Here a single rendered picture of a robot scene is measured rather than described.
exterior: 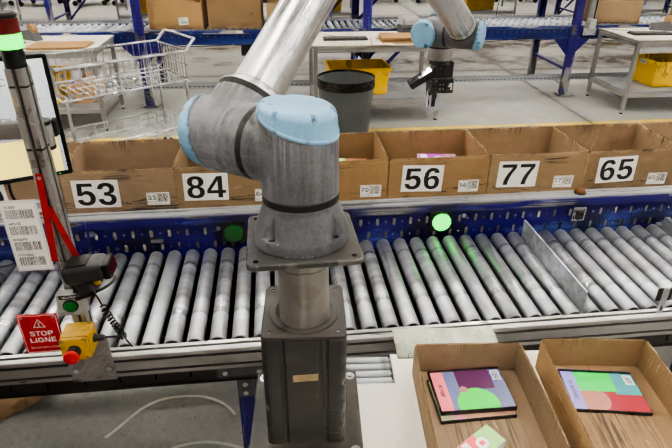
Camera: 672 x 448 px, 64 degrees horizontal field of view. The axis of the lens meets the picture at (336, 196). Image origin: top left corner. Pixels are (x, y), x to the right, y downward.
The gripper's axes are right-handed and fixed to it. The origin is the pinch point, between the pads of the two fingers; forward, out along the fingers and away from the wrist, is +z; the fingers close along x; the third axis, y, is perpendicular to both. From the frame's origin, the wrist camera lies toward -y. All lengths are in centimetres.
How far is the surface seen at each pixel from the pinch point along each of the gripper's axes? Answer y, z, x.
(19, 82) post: -113, -34, -66
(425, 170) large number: -2.7, 18.9, -10.2
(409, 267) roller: -14, 44, -36
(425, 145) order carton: 6.0, 20.8, 18.6
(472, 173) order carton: 15.9, 21.1, -10.5
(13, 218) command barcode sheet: -122, -2, -67
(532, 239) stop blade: 35, 42, -28
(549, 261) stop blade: 35, 42, -42
